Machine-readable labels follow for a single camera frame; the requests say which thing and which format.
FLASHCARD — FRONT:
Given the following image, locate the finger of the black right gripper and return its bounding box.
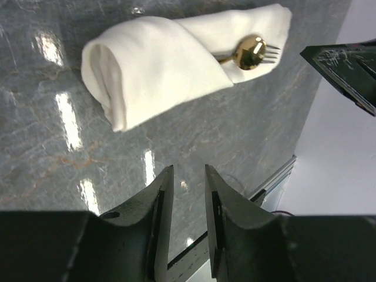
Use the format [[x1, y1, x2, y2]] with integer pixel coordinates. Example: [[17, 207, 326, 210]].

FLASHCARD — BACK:
[[300, 39, 375, 116]]

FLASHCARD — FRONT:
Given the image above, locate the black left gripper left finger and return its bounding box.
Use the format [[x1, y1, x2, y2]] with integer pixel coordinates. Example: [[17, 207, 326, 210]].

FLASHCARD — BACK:
[[96, 166, 174, 281]]

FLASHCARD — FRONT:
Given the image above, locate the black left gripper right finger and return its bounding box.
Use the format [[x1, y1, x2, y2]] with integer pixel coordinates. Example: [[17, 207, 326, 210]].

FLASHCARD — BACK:
[[205, 165, 291, 281]]

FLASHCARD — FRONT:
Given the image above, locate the green handled wooden spoon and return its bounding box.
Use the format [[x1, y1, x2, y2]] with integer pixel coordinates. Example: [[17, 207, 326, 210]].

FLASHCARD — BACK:
[[217, 35, 267, 71]]

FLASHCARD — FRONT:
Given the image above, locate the white cloth napkin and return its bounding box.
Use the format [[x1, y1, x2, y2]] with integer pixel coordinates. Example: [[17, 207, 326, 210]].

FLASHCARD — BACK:
[[81, 4, 292, 132]]

